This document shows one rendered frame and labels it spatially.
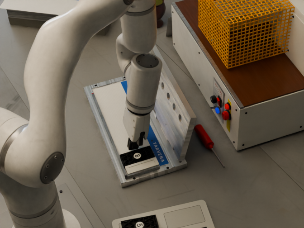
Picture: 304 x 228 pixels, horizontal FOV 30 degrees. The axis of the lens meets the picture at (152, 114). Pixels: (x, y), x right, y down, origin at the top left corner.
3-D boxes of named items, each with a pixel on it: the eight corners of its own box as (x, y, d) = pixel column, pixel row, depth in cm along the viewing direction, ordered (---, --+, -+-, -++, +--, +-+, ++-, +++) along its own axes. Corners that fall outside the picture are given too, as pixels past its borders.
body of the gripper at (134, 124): (122, 92, 164) (118, 121, 171) (133, 116, 157) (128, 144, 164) (146, 90, 166) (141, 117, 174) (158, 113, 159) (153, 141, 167)
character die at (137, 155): (119, 157, 172) (119, 154, 171) (150, 147, 174) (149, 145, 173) (124, 168, 169) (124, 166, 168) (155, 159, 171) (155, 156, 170)
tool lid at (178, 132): (140, 27, 185) (145, 26, 186) (131, 72, 197) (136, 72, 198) (191, 117, 156) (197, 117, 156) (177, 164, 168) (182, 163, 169)
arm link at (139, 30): (102, -18, 143) (114, 71, 165) (126, 16, 133) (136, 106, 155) (135, -28, 145) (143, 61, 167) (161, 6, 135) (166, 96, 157)
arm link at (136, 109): (121, 88, 162) (121, 96, 164) (131, 109, 156) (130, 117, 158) (149, 85, 165) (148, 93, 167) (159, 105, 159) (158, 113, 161)
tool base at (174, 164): (84, 92, 196) (82, 84, 193) (140, 76, 200) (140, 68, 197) (121, 187, 167) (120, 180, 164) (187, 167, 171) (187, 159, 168)
